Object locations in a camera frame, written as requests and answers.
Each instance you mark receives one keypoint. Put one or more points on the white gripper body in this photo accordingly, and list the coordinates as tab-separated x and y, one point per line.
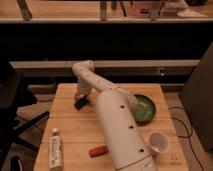
83	89

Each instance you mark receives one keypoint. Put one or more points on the black eraser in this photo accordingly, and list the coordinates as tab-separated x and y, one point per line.
80	103

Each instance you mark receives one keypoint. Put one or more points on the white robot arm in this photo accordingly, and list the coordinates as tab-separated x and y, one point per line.
115	108

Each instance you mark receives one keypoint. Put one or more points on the orange carrot toy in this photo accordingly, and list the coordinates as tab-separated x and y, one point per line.
98	151

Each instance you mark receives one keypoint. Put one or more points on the green bowl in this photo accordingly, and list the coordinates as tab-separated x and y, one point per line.
146	109

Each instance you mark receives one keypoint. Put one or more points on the black office chair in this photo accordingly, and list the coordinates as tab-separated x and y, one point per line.
14	93

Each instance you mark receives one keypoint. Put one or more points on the white glue bottle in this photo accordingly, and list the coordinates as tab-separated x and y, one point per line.
55	151

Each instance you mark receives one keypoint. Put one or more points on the white sneaker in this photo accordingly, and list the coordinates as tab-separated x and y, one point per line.
187	13

